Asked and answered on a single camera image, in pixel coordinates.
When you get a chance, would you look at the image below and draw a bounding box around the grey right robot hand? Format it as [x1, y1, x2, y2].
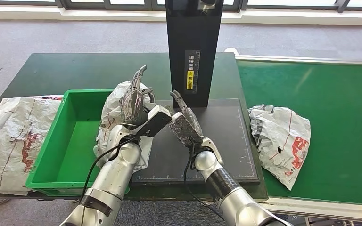
[168, 89, 205, 148]

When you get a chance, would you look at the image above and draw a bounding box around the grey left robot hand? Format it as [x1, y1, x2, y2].
[120, 64, 156, 126]

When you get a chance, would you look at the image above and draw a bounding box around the black inbound scanner machine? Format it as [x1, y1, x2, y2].
[130, 0, 261, 187]

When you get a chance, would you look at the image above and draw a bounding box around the large white crumpled parcel bag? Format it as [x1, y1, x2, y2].
[0, 95, 64, 196]

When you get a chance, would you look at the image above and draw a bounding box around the green conveyor belt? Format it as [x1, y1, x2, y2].
[224, 47, 362, 224]

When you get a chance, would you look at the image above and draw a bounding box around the yellow black warning label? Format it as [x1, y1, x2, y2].
[184, 49, 201, 94]

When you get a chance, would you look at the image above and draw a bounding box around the dark green table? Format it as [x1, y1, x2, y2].
[0, 52, 268, 202]

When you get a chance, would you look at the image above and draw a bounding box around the green plastic crate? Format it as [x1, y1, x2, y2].
[25, 89, 132, 197]

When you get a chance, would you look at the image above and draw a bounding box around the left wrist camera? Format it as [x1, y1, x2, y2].
[135, 104, 173, 138]

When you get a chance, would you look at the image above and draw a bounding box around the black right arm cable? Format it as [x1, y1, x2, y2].
[183, 143, 229, 222]

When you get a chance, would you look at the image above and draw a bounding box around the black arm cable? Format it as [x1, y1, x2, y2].
[78, 137, 138, 203]
[183, 143, 229, 222]

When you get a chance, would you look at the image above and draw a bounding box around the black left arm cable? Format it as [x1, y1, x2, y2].
[78, 137, 138, 203]

